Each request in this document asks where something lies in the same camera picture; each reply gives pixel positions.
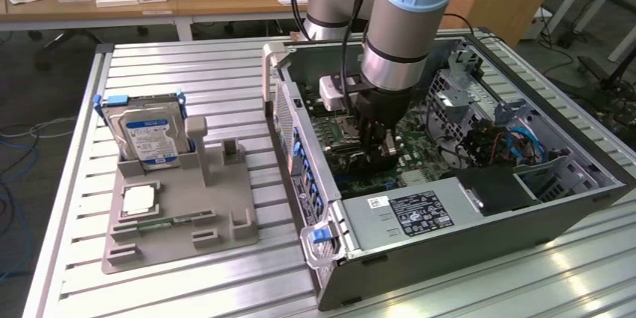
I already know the open dark grey PC case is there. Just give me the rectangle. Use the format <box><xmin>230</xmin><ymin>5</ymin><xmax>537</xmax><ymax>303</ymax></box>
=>
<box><xmin>261</xmin><ymin>29</ymin><xmax>626</xmax><ymax>314</ymax></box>

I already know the green Dell motherboard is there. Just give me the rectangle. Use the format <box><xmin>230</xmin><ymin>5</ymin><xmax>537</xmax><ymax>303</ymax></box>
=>
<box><xmin>302</xmin><ymin>92</ymin><xmax>458</xmax><ymax>200</ymax></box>

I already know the silver CPU socket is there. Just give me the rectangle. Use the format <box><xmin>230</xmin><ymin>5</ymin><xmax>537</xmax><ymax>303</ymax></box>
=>
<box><xmin>333</xmin><ymin>115</ymin><xmax>359</xmax><ymax>142</ymax></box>

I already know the silver disk bay tray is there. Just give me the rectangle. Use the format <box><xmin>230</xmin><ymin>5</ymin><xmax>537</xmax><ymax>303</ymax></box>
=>
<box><xmin>510</xmin><ymin>148</ymin><xmax>599</xmax><ymax>203</ymax></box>

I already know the silver CPU chip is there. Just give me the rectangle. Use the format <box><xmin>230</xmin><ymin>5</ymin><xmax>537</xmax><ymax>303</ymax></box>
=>
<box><xmin>122</xmin><ymin>187</ymin><xmax>158</xmax><ymax>218</ymax></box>

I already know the blue disk wire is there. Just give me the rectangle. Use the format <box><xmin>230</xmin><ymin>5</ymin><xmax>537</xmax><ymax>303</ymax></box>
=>
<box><xmin>495</xmin><ymin>127</ymin><xmax>550</xmax><ymax>165</ymax></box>

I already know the grey parts rack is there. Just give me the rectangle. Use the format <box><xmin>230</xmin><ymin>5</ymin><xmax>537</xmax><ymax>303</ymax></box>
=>
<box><xmin>101</xmin><ymin>115</ymin><xmax>259</xmax><ymax>279</ymax></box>

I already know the silver perforated drive cage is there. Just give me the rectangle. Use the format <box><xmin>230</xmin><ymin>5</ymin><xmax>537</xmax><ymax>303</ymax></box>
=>
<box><xmin>425</xmin><ymin>48</ymin><xmax>502</xmax><ymax>147</ymax></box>

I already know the black floor stand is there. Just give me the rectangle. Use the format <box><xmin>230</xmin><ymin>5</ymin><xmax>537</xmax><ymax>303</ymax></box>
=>
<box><xmin>578</xmin><ymin>55</ymin><xmax>636</xmax><ymax>92</ymax></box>

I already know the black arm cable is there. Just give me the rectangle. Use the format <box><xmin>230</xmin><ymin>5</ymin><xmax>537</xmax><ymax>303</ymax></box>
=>
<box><xmin>289</xmin><ymin>0</ymin><xmax>371</xmax><ymax>90</ymax></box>

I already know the green RAM stick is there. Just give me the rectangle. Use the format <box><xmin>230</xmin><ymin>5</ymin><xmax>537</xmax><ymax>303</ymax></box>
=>
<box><xmin>135</xmin><ymin>214</ymin><xmax>201</xmax><ymax>230</ymax></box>

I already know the blue plastic case latch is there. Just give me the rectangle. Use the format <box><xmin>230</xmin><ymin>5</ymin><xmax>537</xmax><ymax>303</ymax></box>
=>
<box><xmin>306</xmin><ymin>229</ymin><xmax>331</xmax><ymax>247</ymax></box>

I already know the hard disk with blue caddy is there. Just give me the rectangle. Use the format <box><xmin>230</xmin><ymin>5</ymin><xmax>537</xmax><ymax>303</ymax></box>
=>
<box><xmin>91</xmin><ymin>91</ymin><xmax>187</xmax><ymax>174</ymax></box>

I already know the black power cord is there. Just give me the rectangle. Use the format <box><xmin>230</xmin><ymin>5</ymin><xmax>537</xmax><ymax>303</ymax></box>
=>
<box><xmin>438</xmin><ymin>15</ymin><xmax>502</xmax><ymax>45</ymax></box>

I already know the blue floor cable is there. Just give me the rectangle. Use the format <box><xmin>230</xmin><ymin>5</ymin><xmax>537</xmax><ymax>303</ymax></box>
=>
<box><xmin>0</xmin><ymin>139</ymin><xmax>38</xmax><ymax>282</ymax></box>

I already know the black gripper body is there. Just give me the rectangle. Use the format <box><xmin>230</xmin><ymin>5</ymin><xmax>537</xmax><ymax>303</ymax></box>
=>
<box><xmin>353</xmin><ymin>86</ymin><xmax>411</xmax><ymax>137</ymax></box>

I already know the white floor cable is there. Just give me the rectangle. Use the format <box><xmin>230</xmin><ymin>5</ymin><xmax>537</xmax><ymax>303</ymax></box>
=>
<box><xmin>0</xmin><ymin>116</ymin><xmax>75</xmax><ymax>140</ymax></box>

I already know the grey power supply unit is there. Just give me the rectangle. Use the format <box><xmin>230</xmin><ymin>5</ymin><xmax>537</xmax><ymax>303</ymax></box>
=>
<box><xmin>341</xmin><ymin>177</ymin><xmax>485</xmax><ymax>252</ymax></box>

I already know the silver chipset heatsink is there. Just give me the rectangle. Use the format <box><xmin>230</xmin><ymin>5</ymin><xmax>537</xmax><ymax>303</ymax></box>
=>
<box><xmin>399</xmin><ymin>171</ymin><xmax>430</xmax><ymax>187</ymax></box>

